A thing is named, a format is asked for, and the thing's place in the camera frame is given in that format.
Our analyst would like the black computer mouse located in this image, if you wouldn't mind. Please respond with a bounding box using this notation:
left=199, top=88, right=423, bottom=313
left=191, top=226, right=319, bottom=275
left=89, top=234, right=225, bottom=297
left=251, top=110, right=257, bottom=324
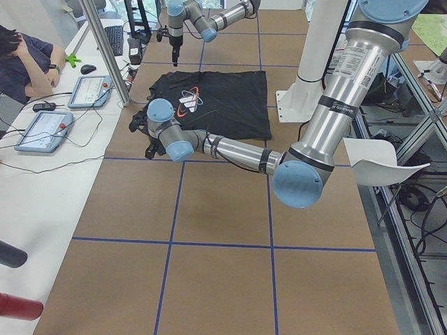
left=80, top=64, right=96, bottom=75

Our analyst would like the aluminium frame post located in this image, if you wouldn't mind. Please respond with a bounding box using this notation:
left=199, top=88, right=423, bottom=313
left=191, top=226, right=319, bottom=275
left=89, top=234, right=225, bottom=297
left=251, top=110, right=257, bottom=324
left=80, top=0, right=131, bottom=107

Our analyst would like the white curved plastic sheet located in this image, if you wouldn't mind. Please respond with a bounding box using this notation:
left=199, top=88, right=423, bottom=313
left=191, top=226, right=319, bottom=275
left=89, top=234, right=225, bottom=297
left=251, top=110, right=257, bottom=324
left=344, top=138, right=430, bottom=186

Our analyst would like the lower teach pendant tablet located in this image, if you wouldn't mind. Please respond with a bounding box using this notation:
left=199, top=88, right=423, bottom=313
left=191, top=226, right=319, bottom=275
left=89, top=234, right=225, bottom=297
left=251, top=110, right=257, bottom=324
left=14, top=111, right=74, bottom=154

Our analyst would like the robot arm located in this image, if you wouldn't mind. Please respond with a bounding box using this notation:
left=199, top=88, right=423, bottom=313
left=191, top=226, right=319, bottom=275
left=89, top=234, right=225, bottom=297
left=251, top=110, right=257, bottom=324
left=147, top=1, right=426, bottom=208
left=167, top=0, right=261, bottom=67

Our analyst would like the teach pendant tablet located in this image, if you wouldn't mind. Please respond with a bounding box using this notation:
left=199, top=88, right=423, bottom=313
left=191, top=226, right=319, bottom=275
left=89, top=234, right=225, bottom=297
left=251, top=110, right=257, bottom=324
left=14, top=111, right=74, bottom=154
left=67, top=75, right=112, bottom=109

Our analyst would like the green plastic toy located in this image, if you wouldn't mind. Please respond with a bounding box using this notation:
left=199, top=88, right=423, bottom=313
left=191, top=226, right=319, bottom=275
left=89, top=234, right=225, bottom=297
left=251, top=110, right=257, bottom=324
left=66, top=53, right=82, bottom=68

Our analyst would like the black graphic t-shirt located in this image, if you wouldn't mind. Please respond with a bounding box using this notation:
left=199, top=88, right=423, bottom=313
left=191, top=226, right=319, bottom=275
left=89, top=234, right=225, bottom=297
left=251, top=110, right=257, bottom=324
left=149, top=70, right=272, bottom=140

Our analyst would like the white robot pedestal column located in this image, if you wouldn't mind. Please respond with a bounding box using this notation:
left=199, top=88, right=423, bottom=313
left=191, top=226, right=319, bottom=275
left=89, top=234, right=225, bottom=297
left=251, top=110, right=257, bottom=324
left=276, top=0, right=350, bottom=123

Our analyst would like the upper teach pendant tablet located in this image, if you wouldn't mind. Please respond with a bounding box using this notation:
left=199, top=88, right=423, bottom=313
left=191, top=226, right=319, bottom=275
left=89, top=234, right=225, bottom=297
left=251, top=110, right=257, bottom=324
left=67, top=75, right=112, bottom=109

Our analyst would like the black keyboard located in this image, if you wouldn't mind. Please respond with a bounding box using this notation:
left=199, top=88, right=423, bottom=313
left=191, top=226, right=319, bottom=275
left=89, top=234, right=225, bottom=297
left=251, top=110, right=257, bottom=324
left=104, top=25, right=124, bottom=56

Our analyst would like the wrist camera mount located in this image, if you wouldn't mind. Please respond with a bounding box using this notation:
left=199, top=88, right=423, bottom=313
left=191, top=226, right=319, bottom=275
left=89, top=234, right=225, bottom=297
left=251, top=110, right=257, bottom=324
left=129, top=110, right=149, bottom=135
left=156, top=26, right=170, bottom=42

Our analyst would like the black cylinder bottle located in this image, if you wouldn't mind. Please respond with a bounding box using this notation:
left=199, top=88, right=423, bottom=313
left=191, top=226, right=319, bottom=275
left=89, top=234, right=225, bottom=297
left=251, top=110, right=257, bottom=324
left=0, top=241, right=28, bottom=268

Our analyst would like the seated person in navy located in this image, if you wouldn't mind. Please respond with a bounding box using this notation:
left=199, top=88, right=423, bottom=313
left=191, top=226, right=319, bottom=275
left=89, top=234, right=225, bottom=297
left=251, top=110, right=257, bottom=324
left=1, top=27, right=66, bottom=104

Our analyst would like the red cylinder bottle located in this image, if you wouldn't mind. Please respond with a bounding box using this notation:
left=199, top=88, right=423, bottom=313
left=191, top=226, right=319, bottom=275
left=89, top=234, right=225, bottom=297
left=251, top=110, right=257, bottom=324
left=1, top=293, right=44, bottom=320

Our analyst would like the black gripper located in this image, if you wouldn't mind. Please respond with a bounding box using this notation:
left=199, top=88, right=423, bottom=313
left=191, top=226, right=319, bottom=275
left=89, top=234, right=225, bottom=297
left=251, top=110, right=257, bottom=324
left=169, top=36, right=183, bottom=67
left=145, top=136, right=164, bottom=160

